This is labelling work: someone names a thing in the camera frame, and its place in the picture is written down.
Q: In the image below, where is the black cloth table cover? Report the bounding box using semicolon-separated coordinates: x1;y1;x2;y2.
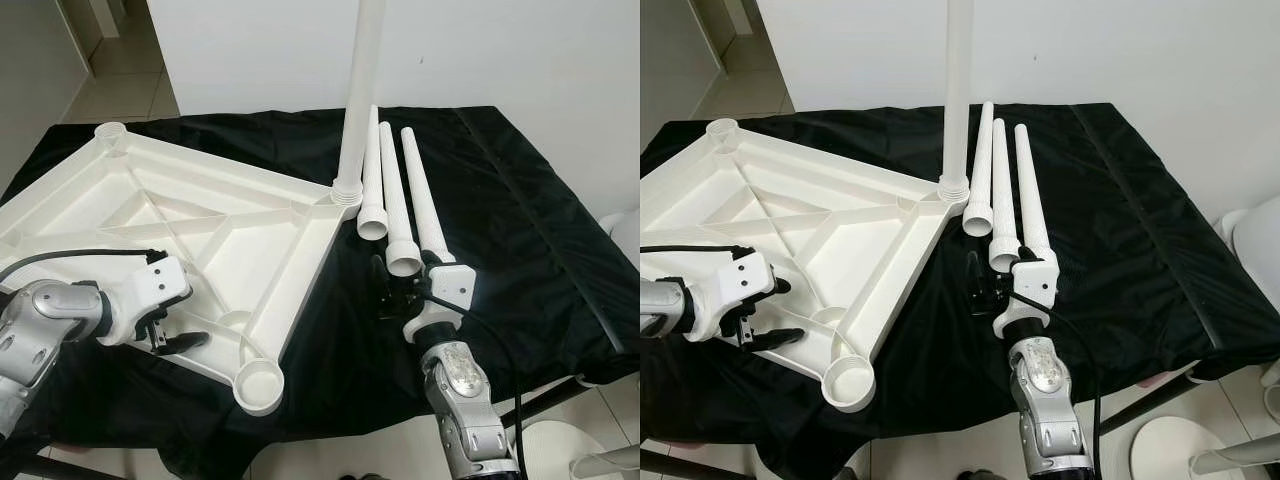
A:
640;100;1280;471
0;105;641;471

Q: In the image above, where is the white stand pole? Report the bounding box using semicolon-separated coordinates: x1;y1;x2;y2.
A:
570;445;641;479
1188;435;1280;476

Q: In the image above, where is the white round stand base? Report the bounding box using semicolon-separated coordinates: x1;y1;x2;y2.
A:
1128;415;1216;480
520;420;601;480

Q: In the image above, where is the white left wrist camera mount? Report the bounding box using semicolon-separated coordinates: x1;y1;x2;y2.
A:
100;255;193;346
690;250;776;343

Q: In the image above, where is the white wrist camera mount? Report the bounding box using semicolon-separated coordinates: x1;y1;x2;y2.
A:
690;250;776;343
405;258;476;346
100;255;193;346
992;248;1061;339

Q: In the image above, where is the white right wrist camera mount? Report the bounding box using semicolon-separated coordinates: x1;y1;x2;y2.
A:
992;248;1061;339
405;258;476;346

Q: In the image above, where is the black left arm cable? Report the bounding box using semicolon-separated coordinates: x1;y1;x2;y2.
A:
0;248;169;283
640;243;746;263

